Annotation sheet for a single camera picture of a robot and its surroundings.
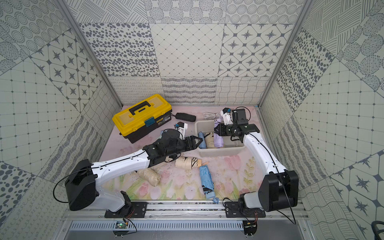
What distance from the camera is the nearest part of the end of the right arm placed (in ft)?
1.92

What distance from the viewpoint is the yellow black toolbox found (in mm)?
898

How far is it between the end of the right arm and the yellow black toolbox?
0.44m

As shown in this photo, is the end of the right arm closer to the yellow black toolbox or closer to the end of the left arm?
the end of the left arm
